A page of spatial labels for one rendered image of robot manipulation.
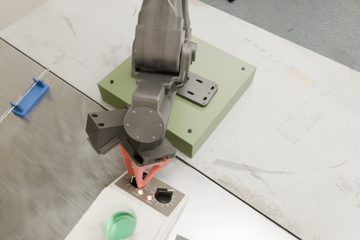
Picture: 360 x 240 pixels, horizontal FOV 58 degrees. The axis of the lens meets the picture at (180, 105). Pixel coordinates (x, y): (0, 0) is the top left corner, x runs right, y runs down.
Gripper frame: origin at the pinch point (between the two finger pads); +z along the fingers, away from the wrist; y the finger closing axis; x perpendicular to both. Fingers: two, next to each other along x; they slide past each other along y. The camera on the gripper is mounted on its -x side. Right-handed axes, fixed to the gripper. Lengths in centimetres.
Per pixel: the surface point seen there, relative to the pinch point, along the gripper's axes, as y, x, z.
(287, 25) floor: -100, 179, -4
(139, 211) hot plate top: 7.0, -3.4, 0.5
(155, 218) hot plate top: 9.4, -1.8, 0.3
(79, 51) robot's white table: -44.0, 4.3, -6.6
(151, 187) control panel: 2.2, 2.2, 1.4
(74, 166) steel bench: -13.6, -6.5, 6.7
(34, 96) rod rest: -34.8, -9.3, 1.4
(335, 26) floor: -80, 205, -12
